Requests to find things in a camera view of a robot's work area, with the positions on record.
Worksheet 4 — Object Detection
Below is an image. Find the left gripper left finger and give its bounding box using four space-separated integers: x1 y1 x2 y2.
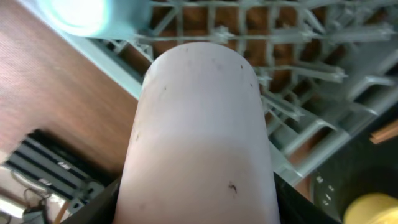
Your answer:
62 177 121 224

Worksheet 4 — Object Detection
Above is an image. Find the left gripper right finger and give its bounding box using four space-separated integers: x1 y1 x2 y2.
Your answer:
274 173 339 224

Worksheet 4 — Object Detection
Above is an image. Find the yellow bowl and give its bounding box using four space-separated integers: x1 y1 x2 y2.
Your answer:
343 193 397 224

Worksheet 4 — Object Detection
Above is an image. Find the pink plastic cup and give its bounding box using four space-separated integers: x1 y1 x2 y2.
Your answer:
114 42 280 224

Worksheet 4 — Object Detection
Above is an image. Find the blue plastic cup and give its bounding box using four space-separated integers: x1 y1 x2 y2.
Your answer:
38 0 152 40

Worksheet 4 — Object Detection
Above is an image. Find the grey plastic dishwasher rack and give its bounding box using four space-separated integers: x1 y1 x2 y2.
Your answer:
22 0 397 185

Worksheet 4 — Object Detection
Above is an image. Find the round black tray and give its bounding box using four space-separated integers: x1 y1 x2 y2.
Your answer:
310 105 397 223

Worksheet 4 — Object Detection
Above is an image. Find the black aluminium frame rail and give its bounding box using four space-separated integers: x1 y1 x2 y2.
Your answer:
4 129 111 213

